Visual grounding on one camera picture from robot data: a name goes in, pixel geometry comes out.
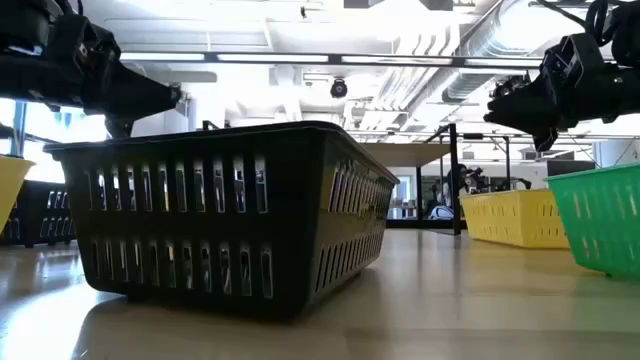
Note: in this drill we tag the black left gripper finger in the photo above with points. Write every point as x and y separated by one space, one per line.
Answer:
140 95
120 127

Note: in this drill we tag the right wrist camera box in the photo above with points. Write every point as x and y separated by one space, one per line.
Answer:
575 55

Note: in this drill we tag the black round ceiling camera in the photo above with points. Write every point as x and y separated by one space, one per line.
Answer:
338 88

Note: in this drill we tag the large window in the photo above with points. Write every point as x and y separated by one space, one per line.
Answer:
60 125

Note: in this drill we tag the black background rig frame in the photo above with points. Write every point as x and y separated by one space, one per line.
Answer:
507 160

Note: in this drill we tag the person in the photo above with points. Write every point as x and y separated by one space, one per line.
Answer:
464 172

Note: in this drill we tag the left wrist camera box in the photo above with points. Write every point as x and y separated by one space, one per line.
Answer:
87 37

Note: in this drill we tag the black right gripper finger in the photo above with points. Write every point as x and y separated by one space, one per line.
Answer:
525 110
545 140

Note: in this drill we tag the background black robot arm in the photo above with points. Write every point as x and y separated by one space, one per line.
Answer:
495 182

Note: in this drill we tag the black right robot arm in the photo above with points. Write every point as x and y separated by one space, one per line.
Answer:
627 85

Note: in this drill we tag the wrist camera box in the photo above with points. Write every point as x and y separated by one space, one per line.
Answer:
575 55
87 37

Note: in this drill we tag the yellow plastic slotted basket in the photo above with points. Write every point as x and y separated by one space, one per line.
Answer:
10 190
510 220

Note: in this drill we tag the white round object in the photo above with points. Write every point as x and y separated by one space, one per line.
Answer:
441 213

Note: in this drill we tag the silver ventilation duct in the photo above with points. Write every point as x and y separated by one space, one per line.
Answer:
480 45

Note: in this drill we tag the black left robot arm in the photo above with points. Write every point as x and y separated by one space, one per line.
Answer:
25 75

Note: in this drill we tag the black ceiling camera cluster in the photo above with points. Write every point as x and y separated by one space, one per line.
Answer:
507 85

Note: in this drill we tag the black computer monitor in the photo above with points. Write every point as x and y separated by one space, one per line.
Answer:
570 167

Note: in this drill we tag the long ceiling light bar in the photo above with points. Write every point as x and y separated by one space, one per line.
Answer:
350 59

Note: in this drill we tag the green plastic slotted basket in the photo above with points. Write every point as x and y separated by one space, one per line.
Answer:
600 225

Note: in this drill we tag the wooden shelf with black legs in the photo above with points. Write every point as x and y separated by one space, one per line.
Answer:
410 154

